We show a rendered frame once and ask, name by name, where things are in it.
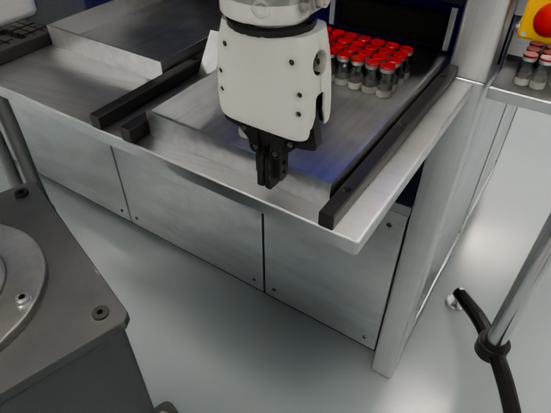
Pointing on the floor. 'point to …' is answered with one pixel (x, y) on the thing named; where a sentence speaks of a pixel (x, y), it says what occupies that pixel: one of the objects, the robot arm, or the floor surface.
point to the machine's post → (442, 173)
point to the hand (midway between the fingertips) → (271, 165)
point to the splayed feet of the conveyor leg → (507, 392)
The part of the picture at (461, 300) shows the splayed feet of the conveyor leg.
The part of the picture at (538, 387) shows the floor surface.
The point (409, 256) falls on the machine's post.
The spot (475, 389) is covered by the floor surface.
